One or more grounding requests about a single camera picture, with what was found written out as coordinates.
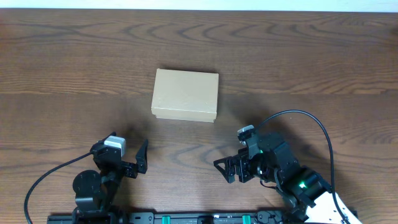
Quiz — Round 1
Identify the brown cardboard box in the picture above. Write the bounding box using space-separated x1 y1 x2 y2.
151 68 219 123

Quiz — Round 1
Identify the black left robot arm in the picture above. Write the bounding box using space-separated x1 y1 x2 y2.
72 136 149 223

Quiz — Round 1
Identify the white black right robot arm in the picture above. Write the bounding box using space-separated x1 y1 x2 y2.
213 133 360 223

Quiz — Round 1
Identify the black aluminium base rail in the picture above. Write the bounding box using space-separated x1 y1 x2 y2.
47 210 303 224

